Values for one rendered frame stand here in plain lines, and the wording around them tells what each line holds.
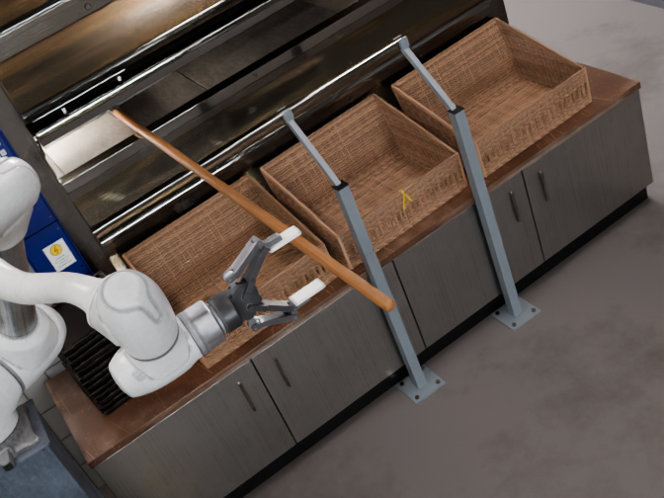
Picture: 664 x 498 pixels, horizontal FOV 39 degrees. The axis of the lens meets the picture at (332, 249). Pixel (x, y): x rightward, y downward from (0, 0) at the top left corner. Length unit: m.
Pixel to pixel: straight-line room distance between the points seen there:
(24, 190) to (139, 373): 0.57
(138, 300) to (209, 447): 1.75
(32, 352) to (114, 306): 0.98
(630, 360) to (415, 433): 0.80
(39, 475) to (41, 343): 0.35
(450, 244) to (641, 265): 0.82
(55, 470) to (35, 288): 0.92
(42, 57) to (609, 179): 2.16
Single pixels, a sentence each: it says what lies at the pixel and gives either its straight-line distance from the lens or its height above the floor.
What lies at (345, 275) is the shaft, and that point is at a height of 1.20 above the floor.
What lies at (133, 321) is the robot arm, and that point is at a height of 1.66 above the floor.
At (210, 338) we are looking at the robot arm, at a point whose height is 1.49.
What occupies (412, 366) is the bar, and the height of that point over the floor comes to 0.13.
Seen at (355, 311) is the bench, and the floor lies 0.45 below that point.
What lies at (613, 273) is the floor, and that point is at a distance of 3.77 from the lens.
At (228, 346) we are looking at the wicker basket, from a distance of 3.10.
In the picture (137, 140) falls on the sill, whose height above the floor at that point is 1.18.
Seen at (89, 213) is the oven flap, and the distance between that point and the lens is 3.29.
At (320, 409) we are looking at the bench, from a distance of 3.38.
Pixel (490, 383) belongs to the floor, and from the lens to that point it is 3.47.
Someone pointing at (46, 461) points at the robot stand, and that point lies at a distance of 2.57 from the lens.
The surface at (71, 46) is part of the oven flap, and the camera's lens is 3.12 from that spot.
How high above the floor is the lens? 2.50
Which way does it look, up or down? 35 degrees down
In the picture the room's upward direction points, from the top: 23 degrees counter-clockwise
